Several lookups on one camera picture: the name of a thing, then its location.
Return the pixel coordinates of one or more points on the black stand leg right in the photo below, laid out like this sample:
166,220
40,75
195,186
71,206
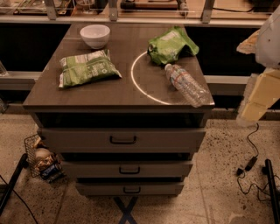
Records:
268,171

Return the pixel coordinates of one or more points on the middle grey drawer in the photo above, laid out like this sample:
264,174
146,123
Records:
127,169

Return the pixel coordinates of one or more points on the flat green chip bag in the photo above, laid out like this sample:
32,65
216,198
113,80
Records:
81,69

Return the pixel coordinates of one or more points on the black stand leg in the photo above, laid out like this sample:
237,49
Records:
7,188
268,171

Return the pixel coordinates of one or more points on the white ceramic bowl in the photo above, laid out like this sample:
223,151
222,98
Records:
95,35

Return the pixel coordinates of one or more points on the crumpled green chip bag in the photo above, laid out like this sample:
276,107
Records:
167,47

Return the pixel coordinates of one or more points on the grey drawer cabinet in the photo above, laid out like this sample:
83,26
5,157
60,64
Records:
141,98

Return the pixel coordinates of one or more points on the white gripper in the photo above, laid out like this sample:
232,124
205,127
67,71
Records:
269,44

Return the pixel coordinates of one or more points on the bottom grey drawer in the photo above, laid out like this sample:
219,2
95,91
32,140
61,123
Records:
144,188

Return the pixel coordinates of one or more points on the grey drawer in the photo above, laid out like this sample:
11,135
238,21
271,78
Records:
117,140
127,169
144,188

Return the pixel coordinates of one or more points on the clear plastic water bottle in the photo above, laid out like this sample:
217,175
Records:
193,92

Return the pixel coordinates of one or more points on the metal shelf rail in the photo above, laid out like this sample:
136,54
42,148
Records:
243,13

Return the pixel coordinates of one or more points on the black stand leg left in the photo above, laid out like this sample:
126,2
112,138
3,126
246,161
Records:
7,188

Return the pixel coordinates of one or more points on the top grey drawer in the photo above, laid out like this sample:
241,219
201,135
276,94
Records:
117,140

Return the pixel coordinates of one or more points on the wire mesh basket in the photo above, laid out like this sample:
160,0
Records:
44,164

